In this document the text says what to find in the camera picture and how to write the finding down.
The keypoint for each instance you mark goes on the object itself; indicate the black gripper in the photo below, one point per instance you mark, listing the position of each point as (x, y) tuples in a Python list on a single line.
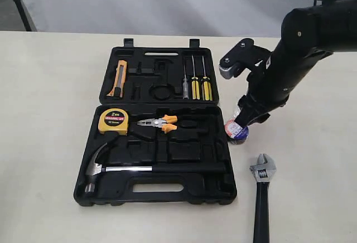
[(256, 105)]

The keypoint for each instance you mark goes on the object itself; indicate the black electrical tape roll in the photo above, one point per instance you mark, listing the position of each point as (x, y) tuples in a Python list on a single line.
[(234, 132)]

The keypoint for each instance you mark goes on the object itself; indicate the adjustable wrench black handle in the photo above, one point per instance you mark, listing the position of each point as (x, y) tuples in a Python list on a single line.
[(262, 171)]

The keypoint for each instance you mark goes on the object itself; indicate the claw hammer black grip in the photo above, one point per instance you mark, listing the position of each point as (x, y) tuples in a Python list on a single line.
[(94, 169)]

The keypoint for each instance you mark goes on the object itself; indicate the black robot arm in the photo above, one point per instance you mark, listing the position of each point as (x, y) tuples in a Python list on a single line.
[(308, 35)]

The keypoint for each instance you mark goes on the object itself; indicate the black plastic tool case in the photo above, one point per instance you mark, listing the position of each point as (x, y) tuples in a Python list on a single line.
[(153, 88)]

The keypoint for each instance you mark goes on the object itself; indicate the yellow black screwdriver right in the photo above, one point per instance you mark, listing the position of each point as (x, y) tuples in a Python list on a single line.
[(206, 86)]

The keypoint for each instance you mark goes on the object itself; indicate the yellow black screwdriver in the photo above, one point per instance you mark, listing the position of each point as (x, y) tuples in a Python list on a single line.
[(194, 81), (206, 86)]

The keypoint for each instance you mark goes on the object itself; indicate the yellow black screwdriver left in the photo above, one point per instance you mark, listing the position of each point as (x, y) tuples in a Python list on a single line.
[(194, 81)]

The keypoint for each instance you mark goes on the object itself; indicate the yellow utility knife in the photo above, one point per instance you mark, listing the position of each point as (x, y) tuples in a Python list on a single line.
[(119, 80)]

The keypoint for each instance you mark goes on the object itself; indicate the yellow tape measure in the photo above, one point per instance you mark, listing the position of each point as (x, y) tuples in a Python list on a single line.
[(114, 120)]

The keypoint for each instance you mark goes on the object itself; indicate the black stand pole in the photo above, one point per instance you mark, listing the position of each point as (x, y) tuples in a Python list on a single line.
[(23, 15)]

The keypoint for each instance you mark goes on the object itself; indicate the clear handled tester screwdriver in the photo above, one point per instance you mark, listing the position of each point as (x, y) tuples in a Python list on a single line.
[(185, 87)]

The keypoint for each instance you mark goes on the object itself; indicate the orange handled pliers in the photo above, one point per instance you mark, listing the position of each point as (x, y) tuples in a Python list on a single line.
[(165, 123)]

